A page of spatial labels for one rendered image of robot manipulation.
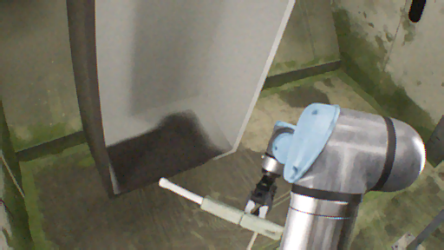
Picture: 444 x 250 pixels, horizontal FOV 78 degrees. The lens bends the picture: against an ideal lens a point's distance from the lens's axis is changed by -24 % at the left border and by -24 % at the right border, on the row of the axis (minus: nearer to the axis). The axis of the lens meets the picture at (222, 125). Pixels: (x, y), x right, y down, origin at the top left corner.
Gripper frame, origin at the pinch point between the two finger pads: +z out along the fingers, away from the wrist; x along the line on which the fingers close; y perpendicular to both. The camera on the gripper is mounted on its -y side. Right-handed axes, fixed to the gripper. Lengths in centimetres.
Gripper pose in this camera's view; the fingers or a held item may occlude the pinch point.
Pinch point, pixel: (251, 221)
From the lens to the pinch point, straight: 125.8
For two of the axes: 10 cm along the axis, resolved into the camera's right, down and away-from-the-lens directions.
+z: -3.0, 9.4, 1.7
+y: 3.3, -0.7, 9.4
